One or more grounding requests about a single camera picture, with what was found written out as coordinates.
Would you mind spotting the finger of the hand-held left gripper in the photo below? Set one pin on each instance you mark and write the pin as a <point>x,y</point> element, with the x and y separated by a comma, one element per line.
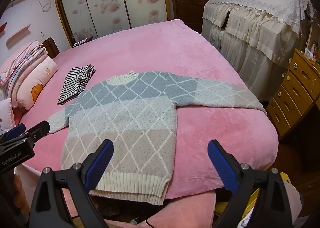
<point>37,129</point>
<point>15,130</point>

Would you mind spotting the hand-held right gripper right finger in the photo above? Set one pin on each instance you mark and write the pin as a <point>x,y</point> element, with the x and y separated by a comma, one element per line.
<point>222,165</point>

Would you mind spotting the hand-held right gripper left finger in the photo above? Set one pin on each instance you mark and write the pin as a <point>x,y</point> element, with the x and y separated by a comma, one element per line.
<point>100,160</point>

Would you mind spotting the diamond pattern knit sweater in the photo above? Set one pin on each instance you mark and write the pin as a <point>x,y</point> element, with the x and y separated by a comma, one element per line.
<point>125,123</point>

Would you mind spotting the person's left hand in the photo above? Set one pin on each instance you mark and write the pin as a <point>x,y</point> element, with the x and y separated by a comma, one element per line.
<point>22,195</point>

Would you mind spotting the embroidered white cushion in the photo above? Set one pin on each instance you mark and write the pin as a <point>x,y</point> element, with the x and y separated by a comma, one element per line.
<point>6,115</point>

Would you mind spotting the cartoon print folded quilt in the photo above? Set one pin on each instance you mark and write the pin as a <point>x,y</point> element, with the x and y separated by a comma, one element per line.
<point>37,80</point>

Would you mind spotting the striped folded garment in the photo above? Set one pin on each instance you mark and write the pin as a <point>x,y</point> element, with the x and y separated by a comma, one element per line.
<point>75,83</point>

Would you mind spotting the pink bed base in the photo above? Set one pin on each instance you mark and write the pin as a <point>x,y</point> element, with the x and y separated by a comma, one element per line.
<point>180,208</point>

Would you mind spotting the yellow plastic stool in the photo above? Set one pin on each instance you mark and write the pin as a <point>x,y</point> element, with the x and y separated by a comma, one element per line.
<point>285,178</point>

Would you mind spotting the folded pink quilt stack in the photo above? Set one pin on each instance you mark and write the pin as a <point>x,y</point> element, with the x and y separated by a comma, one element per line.
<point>17,55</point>

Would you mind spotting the dark wooden headboard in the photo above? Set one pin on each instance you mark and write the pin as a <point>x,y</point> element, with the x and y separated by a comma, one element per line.
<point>51,48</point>

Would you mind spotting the pink fleece blanket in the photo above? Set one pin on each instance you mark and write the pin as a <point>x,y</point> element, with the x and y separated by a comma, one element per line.
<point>200,68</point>

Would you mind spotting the wooden drawer chest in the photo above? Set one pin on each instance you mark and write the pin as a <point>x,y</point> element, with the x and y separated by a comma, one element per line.
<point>297,88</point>

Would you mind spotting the cream ruffled furniture cover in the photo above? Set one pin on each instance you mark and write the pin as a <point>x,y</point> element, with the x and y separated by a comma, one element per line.
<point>250,43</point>

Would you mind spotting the floral sliding door wardrobe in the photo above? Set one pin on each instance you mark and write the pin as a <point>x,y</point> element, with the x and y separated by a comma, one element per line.
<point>112,0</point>

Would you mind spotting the white lace cloth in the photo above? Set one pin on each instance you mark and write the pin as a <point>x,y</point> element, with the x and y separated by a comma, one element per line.
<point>262,0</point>

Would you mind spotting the pink wall shelf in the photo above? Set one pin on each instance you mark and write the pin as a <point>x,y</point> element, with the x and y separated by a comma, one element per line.
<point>18,34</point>

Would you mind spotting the red wall shelf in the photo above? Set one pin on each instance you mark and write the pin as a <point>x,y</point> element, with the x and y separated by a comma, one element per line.
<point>3,27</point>

